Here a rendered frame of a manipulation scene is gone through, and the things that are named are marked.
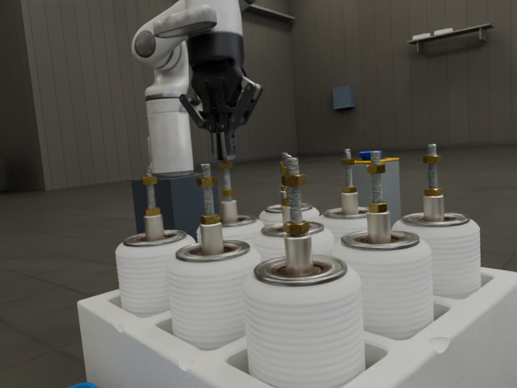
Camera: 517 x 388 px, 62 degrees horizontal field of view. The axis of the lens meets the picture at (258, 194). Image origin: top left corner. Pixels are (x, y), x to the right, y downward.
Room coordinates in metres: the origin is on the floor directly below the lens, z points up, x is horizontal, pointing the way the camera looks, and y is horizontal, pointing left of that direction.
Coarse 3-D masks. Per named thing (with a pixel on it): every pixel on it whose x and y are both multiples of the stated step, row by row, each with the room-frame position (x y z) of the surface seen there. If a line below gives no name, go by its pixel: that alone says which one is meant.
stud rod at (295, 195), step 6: (288, 162) 0.33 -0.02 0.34; (294, 162) 0.33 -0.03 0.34; (288, 168) 0.33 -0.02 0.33; (294, 168) 0.33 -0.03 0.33; (288, 174) 0.33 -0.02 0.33; (294, 174) 0.33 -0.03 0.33; (294, 186) 0.33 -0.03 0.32; (294, 192) 0.33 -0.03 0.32; (294, 198) 0.33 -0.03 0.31; (294, 204) 0.33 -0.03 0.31; (300, 204) 0.34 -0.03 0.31; (294, 210) 0.33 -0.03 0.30; (300, 210) 0.33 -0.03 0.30; (294, 216) 0.33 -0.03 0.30; (300, 216) 0.33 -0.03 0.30; (294, 222) 0.33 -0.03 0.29; (300, 234) 0.33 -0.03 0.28
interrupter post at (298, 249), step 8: (288, 240) 0.33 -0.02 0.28; (296, 240) 0.33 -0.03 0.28; (304, 240) 0.33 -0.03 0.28; (288, 248) 0.33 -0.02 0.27; (296, 248) 0.33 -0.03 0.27; (304, 248) 0.33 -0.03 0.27; (288, 256) 0.33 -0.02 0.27; (296, 256) 0.33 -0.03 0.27; (304, 256) 0.33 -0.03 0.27; (288, 264) 0.33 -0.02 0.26; (296, 264) 0.33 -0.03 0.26; (304, 264) 0.33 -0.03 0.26; (312, 264) 0.33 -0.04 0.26; (288, 272) 0.33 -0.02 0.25; (296, 272) 0.33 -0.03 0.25; (304, 272) 0.33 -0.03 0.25; (312, 272) 0.33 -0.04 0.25
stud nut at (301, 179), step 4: (284, 176) 0.33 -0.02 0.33; (288, 176) 0.33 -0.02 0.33; (292, 176) 0.33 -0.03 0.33; (296, 176) 0.33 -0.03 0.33; (300, 176) 0.33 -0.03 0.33; (304, 176) 0.33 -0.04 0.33; (284, 180) 0.33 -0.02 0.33; (288, 180) 0.33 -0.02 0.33; (292, 180) 0.33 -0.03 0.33; (296, 180) 0.33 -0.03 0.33; (300, 180) 0.33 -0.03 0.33; (304, 180) 0.33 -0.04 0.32; (284, 184) 0.33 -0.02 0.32; (288, 184) 0.33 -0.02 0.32; (292, 184) 0.33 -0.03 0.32; (296, 184) 0.33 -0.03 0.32; (300, 184) 0.33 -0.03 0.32; (304, 184) 0.33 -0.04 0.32
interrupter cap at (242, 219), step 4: (220, 216) 0.62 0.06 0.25; (240, 216) 0.61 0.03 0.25; (244, 216) 0.61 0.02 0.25; (248, 216) 0.61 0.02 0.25; (252, 216) 0.60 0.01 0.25; (220, 220) 0.60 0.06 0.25; (240, 220) 0.60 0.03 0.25; (244, 220) 0.59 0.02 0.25; (248, 220) 0.58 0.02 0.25; (252, 220) 0.57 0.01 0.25; (256, 220) 0.59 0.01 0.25; (224, 224) 0.56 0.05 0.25; (228, 224) 0.56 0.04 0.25; (232, 224) 0.56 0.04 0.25; (236, 224) 0.56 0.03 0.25; (240, 224) 0.56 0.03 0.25; (244, 224) 0.56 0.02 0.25
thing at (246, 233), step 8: (248, 224) 0.57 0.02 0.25; (256, 224) 0.57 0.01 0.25; (224, 232) 0.55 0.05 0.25; (232, 232) 0.55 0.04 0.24; (240, 232) 0.55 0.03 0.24; (248, 232) 0.55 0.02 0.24; (256, 232) 0.56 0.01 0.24; (200, 240) 0.57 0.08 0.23; (240, 240) 0.55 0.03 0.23; (248, 240) 0.55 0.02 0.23
